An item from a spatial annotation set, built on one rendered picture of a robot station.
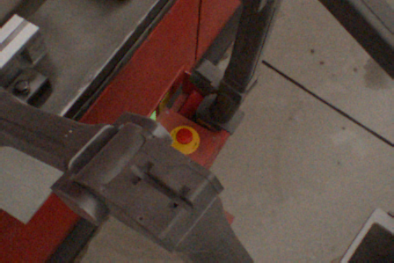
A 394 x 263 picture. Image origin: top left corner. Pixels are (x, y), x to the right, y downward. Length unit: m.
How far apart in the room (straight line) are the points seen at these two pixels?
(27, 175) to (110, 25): 0.45
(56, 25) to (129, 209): 0.95
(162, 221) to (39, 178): 0.64
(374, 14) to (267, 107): 1.47
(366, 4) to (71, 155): 0.47
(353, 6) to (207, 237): 0.44
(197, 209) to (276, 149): 1.73
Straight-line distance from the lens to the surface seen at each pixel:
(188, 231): 0.55
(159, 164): 0.56
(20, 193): 1.14
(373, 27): 0.89
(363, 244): 1.10
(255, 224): 2.16
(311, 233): 2.19
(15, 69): 1.34
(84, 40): 1.42
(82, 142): 0.63
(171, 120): 1.41
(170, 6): 1.57
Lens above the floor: 2.06
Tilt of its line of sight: 64 degrees down
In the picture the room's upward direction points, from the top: 6 degrees clockwise
